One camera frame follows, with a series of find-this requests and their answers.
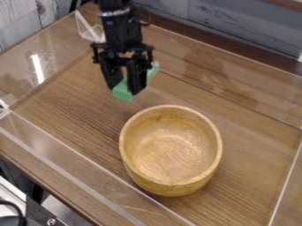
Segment green rectangular block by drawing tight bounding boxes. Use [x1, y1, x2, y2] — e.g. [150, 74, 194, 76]
[112, 61, 159, 102]

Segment clear acrylic tray enclosure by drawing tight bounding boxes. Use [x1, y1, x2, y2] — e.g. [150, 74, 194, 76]
[0, 16, 302, 226]

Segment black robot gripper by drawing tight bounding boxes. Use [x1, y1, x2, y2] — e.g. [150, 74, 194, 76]
[92, 8, 154, 95]

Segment black cable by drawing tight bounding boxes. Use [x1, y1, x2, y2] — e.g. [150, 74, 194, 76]
[0, 200, 27, 226]

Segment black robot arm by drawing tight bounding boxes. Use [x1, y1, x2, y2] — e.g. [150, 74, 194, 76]
[91, 0, 154, 95]

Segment brown wooden bowl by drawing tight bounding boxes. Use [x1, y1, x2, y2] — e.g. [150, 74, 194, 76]
[119, 104, 223, 197]

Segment black metal table frame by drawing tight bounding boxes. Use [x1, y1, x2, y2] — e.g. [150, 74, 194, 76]
[0, 157, 93, 226]

